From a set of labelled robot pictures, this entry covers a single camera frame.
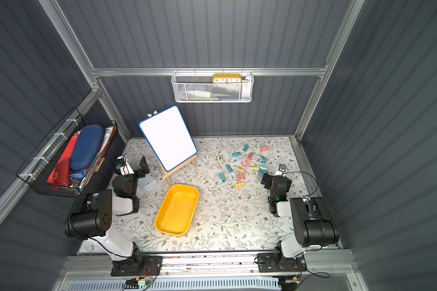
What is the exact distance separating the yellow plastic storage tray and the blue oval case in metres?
0.35

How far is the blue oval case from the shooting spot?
687mm

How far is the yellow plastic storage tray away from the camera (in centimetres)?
83
